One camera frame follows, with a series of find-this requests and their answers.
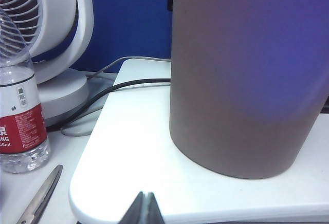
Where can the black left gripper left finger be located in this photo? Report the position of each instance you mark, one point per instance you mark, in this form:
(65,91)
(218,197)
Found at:
(135,213)

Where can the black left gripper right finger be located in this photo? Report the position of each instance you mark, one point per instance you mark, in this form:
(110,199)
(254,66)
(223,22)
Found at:
(153,213)

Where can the white desk riser board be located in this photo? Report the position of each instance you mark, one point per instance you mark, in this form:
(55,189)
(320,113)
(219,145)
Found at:
(128,144)

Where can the grey metal scissors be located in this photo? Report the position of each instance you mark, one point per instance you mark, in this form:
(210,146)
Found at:
(43,193)

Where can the clear red-label water bottle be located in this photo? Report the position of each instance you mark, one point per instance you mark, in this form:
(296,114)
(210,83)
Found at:
(23,100)

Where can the grey plastic waste bin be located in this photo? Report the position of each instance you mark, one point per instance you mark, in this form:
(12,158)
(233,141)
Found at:
(244,80)

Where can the white desk fan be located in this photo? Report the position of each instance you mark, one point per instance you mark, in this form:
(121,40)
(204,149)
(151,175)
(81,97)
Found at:
(64,28)

